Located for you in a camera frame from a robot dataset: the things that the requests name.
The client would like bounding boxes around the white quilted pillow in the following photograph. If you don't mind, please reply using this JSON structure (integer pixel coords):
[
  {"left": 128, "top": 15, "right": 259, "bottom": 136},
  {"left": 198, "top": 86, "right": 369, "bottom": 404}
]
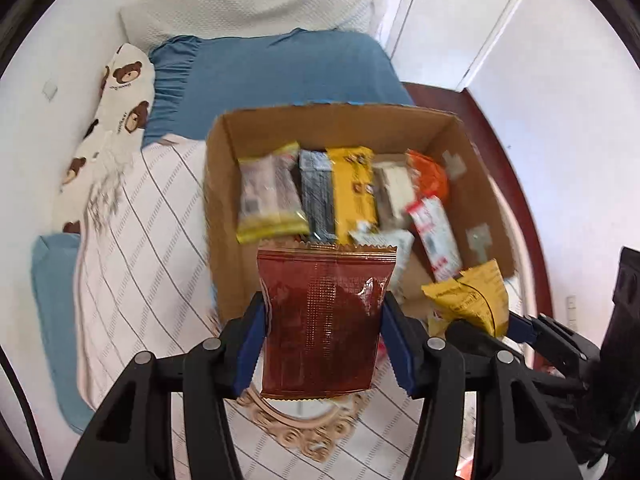
[{"left": 119, "top": 0, "right": 391, "bottom": 46}]

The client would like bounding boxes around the red white label packet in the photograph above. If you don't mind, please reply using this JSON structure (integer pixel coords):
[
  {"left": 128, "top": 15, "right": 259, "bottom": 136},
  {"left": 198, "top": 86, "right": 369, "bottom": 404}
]
[{"left": 406, "top": 196, "right": 463, "bottom": 283}]

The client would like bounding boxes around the cream white snack packet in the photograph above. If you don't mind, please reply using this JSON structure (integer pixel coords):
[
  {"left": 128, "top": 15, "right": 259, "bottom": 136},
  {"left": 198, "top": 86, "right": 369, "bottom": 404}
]
[{"left": 372, "top": 160, "right": 418, "bottom": 231}]

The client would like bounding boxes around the white diamond-pattern floral cloth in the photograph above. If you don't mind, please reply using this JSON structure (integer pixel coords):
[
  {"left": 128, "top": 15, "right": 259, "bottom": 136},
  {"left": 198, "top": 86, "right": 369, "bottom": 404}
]
[{"left": 75, "top": 137, "right": 526, "bottom": 480}]

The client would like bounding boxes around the black cable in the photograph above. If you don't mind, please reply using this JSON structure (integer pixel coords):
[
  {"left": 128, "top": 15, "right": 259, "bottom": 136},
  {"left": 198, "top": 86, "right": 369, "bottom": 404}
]
[{"left": 0, "top": 345, "right": 51, "bottom": 480}]

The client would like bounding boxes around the bear print blanket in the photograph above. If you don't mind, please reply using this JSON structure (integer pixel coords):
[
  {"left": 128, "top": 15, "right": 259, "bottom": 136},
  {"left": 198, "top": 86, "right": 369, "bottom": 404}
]
[{"left": 52, "top": 42, "right": 156, "bottom": 233}]

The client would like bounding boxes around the black and yellow snack packet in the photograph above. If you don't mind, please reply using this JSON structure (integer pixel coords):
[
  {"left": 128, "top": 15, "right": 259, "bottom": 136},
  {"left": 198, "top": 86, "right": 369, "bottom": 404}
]
[{"left": 298, "top": 146, "right": 379, "bottom": 245}]

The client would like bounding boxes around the blue pillow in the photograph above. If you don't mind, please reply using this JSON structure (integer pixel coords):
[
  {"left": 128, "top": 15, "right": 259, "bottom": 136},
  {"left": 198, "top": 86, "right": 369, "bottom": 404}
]
[{"left": 31, "top": 232, "right": 96, "bottom": 433}]

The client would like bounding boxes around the white door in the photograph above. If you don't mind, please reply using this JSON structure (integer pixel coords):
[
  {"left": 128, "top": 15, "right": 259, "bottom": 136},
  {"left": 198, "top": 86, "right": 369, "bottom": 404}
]
[{"left": 390, "top": 0, "right": 531, "bottom": 91}]

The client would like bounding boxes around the cardboard box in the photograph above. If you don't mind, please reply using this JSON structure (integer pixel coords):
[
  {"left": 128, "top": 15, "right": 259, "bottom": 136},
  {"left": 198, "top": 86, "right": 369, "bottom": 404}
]
[{"left": 204, "top": 102, "right": 518, "bottom": 323}]

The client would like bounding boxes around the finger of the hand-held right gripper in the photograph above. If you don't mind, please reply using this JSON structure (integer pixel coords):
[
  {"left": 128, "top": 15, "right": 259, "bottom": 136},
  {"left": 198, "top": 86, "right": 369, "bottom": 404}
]
[
  {"left": 445, "top": 321, "right": 501, "bottom": 354},
  {"left": 509, "top": 312, "right": 601, "bottom": 386}
]

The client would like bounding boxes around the brown foil snack packet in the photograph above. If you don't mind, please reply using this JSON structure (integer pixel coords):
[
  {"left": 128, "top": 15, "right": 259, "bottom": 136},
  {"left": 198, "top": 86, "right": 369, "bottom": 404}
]
[{"left": 256, "top": 241, "right": 398, "bottom": 401}]

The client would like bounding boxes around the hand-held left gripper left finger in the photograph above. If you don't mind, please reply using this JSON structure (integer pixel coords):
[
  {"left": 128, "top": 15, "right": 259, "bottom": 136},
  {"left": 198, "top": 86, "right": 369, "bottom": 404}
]
[{"left": 62, "top": 292, "right": 267, "bottom": 480}]

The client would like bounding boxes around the white grey snack packet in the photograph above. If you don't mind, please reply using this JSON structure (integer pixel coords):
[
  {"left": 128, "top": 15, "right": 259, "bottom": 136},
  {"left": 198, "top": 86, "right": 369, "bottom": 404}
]
[{"left": 347, "top": 225, "right": 416, "bottom": 306}]

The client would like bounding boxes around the orange snack packet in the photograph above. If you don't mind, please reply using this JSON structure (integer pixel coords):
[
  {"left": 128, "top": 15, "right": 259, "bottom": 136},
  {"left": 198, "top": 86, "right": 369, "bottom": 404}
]
[{"left": 405, "top": 149, "right": 451, "bottom": 208}]

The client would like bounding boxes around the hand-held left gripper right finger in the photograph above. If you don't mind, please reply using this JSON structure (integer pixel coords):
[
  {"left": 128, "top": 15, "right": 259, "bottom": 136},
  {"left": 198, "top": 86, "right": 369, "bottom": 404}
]
[{"left": 381, "top": 292, "right": 583, "bottom": 480}]

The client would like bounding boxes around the clear yellow-edged bread packet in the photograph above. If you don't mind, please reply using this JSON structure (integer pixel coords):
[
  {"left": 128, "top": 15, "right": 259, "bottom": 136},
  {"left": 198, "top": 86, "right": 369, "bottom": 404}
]
[{"left": 236, "top": 141, "right": 311, "bottom": 246}]

